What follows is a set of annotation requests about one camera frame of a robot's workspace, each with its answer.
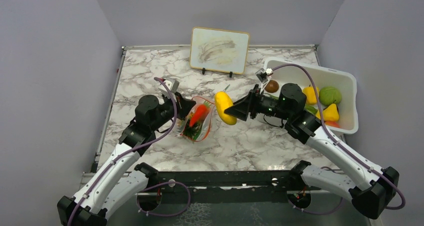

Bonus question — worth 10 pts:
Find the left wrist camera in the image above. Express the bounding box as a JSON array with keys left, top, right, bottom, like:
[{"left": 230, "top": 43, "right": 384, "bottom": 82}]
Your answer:
[{"left": 159, "top": 78, "right": 180, "bottom": 101}]

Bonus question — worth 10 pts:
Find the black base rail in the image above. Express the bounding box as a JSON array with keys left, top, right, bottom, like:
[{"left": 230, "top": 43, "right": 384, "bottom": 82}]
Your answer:
[{"left": 129, "top": 167, "right": 318, "bottom": 206}]

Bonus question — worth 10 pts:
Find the red apple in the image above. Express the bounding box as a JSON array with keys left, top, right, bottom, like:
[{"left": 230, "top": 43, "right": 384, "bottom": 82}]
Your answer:
[{"left": 325, "top": 121, "right": 340, "bottom": 128}]

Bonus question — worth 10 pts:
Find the yellow mango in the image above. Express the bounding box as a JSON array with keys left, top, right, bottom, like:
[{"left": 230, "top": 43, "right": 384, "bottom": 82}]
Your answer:
[{"left": 214, "top": 91, "right": 237, "bottom": 126}]

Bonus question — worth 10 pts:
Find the toy pineapple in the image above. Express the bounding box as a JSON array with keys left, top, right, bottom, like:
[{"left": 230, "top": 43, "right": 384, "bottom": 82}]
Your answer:
[{"left": 182, "top": 122, "right": 203, "bottom": 141}]

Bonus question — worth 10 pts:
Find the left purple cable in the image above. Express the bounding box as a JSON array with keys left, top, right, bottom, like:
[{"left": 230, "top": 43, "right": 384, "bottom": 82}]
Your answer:
[{"left": 67, "top": 77, "right": 178, "bottom": 226}]

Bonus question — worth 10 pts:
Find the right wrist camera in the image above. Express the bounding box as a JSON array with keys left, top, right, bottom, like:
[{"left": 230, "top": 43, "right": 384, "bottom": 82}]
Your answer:
[{"left": 255, "top": 68, "right": 274, "bottom": 93}]

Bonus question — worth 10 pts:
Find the red carrot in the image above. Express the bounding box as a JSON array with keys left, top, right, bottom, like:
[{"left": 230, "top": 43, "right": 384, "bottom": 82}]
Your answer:
[{"left": 189, "top": 101, "right": 212, "bottom": 126}]

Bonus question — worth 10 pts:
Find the yellow bell pepper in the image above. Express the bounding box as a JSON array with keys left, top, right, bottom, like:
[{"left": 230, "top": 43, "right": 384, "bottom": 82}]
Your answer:
[{"left": 302, "top": 86, "right": 320, "bottom": 105}]

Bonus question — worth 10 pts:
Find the clear zip bag orange zipper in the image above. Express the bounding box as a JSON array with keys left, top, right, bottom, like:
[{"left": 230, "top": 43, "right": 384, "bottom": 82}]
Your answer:
[{"left": 178, "top": 96, "right": 215, "bottom": 142}]

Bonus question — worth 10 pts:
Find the purple cable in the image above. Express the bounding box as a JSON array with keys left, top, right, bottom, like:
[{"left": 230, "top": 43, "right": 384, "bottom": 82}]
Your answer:
[
  {"left": 67, "top": 77, "right": 178, "bottom": 226},
  {"left": 271, "top": 63, "right": 406, "bottom": 210}
]

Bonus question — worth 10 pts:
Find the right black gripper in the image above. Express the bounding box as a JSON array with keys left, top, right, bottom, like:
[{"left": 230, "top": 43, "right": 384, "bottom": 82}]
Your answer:
[{"left": 225, "top": 84, "right": 292, "bottom": 121}]

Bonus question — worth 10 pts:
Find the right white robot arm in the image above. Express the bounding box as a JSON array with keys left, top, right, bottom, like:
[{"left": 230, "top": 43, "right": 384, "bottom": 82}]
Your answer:
[{"left": 224, "top": 83, "right": 400, "bottom": 220}]

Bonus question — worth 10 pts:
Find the green leafy vegetable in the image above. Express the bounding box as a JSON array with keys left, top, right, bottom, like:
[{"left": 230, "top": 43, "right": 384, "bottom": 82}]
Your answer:
[{"left": 304, "top": 104, "right": 318, "bottom": 115}]

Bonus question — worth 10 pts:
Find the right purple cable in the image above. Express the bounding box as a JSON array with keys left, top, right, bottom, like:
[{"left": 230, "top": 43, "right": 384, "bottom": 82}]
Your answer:
[{"left": 271, "top": 63, "right": 406, "bottom": 210}]

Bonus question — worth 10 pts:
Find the brown kiwi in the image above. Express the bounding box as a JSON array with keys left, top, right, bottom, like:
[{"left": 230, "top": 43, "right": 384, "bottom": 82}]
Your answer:
[{"left": 264, "top": 80, "right": 280, "bottom": 94}]

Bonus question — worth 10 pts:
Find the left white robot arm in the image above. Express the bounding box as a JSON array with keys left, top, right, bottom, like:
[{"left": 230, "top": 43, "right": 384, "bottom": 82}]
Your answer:
[{"left": 57, "top": 92, "right": 196, "bottom": 226}]

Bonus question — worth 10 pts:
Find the green cabbage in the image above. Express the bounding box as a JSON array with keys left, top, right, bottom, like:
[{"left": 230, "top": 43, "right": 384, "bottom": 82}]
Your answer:
[{"left": 319, "top": 86, "right": 343, "bottom": 106}]

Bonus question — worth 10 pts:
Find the yellow pear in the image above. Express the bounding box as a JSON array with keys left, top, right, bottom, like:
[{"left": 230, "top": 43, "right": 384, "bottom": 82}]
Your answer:
[{"left": 315, "top": 103, "right": 340, "bottom": 122}]

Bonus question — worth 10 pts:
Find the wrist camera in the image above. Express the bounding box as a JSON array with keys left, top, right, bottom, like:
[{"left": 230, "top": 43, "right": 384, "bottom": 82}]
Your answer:
[
  {"left": 255, "top": 68, "right": 274, "bottom": 93},
  {"left": 159, "top": 78, "right": 180, "bottom": 101}
]

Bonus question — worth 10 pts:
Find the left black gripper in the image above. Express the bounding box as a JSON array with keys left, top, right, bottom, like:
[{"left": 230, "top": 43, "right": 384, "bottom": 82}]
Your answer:
[{"left": 150, "top": 91, "right": 197, "bottom": 132}]

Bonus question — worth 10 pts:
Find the white plastic bin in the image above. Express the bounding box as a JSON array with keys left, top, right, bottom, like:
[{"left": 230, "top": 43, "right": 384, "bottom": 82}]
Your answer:
[{"left": 271, "top": 62, "right": 359, "bottom": 135}]

